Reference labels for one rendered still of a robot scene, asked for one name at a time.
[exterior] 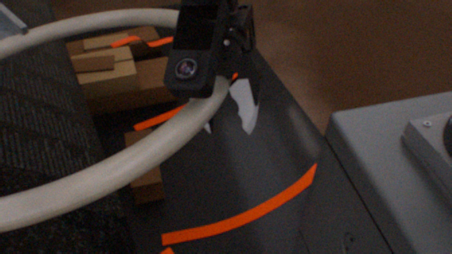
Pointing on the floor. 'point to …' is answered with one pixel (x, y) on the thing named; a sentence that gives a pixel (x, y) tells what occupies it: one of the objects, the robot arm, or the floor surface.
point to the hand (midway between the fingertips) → (227, 128)
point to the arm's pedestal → (375, 186)
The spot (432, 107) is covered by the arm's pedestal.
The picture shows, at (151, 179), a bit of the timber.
